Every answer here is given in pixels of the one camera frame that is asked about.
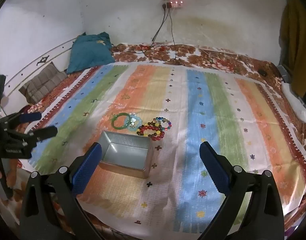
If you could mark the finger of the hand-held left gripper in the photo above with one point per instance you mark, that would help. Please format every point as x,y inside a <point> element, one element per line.
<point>30,117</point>
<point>47,131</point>

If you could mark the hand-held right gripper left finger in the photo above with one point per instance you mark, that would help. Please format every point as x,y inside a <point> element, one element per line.
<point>85,170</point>

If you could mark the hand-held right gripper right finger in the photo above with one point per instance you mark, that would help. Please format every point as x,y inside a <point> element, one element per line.
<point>215,170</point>

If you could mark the silver metal tin box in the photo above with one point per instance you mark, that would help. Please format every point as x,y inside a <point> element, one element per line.
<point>125,155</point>

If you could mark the green jade bangle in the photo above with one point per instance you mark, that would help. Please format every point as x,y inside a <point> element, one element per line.
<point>113,122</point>

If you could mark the small silver earrings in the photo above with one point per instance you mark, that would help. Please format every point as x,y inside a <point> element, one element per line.
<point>134,120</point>

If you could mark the brown striped cushion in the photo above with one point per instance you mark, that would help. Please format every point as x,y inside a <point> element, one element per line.
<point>43,80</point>

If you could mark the white bed headboard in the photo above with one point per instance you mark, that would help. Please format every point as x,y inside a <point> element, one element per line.
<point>43,60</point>

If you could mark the teal quilt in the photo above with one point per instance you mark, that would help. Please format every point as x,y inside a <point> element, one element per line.
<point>90,52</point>

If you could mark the striped patterned mat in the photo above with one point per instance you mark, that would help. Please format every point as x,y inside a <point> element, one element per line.
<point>168,92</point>

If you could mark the white rolled pillow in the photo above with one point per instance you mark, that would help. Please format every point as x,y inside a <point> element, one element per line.
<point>296,105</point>

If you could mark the colourful striped tablecloth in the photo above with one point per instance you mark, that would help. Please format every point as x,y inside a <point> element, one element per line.
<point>205,55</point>

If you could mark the yellow hanging cloth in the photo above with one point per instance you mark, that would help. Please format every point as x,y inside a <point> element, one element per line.
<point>296,42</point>

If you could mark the white power strip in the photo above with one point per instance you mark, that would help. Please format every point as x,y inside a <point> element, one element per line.
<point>174,4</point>

